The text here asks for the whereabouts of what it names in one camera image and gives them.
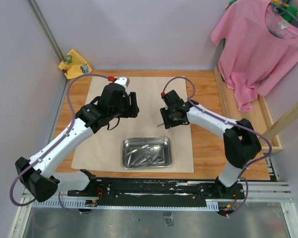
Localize stainless steel tray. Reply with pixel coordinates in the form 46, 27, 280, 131
122, 136, 173, 170

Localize beige cloth wrap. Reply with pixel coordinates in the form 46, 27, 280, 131
71, 77, 194, 173

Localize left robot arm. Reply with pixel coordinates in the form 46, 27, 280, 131
15, 77, 139, 202

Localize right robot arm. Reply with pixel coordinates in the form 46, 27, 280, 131
160, 90, 262, 198

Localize steel surgical scissors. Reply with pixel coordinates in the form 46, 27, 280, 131
126, 146, 154, 167

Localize steel hemostat clamp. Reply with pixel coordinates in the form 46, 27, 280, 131
145, 147, 165, 166

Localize yellow printed cloth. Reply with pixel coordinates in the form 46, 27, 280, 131
58, 49, 93, 80

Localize pink t-shirt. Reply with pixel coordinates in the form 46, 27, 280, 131
211, 0, 298, 112

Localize wooden pole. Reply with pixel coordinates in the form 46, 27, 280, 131
264, 102, 298, 140

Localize green clothes hanger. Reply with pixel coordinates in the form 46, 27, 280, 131
270, 0, 298, 25

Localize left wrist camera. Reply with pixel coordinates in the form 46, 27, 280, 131
108, 76, 130, 88

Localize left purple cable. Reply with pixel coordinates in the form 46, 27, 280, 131
9, 73, 115, 215

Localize wooden tray frame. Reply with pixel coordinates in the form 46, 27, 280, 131
214, 64, 283, 153

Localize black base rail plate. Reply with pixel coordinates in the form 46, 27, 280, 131
67, 178, 245, 207

